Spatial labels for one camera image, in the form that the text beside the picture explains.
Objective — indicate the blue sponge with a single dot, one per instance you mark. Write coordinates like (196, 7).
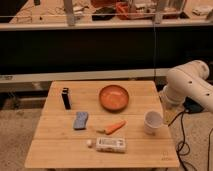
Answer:
(80, 121)

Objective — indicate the black rectangular box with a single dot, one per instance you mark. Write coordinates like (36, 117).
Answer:
(66, 99)

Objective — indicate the small white ball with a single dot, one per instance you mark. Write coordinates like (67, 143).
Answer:
(89, 143)

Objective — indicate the wooden folding table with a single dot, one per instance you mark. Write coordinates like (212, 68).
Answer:
(57, 145)

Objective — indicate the black power adapter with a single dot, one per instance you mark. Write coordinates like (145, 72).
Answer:
(192, 107)

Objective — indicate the orange carrot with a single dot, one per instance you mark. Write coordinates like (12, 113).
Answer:
(112, 128)

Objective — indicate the orange ceramic bowl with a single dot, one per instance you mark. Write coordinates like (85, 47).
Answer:
(113, 98)

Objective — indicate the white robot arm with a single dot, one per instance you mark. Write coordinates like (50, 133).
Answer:
(188, 80)

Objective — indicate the white plastic bottle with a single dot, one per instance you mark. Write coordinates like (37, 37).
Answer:
(116, 145)

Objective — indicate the white paper cup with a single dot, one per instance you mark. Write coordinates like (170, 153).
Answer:
(152, 122)

